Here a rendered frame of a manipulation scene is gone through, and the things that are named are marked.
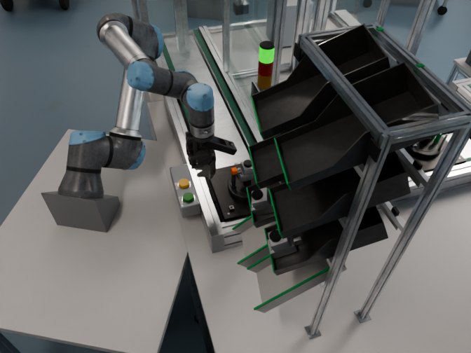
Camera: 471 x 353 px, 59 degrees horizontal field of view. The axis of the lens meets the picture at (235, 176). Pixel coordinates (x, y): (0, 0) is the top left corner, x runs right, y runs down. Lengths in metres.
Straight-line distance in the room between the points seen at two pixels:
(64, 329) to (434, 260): 1.23
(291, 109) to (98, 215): 0.84
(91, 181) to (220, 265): 0.53
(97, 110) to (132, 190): 1.94
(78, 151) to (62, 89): 2.43
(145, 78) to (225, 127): 0.73
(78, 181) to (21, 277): 0.37
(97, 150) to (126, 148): 0.11
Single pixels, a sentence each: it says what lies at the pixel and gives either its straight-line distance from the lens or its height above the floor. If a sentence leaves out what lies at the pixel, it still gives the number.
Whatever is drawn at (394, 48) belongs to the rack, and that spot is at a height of 1.66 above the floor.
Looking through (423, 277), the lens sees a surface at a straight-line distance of 1.56.
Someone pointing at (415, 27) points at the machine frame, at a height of 1.12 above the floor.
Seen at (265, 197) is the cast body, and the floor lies 1.27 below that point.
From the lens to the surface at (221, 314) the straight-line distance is 1.36.
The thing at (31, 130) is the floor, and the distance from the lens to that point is 3.54.
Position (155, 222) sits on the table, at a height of 0.86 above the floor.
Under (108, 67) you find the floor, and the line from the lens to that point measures 4.06.
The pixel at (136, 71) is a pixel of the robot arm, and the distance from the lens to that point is 1.17.
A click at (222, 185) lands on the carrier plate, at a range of 1.51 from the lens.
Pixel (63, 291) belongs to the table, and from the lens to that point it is 1.50.
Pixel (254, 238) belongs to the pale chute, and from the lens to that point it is 1.30.
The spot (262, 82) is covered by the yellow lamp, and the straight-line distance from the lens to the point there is 1.44.
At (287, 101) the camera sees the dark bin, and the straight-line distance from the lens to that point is 0.94.
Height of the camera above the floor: 2.10
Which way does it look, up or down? 47 degrees down
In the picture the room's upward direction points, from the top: 1 degrees clockwise
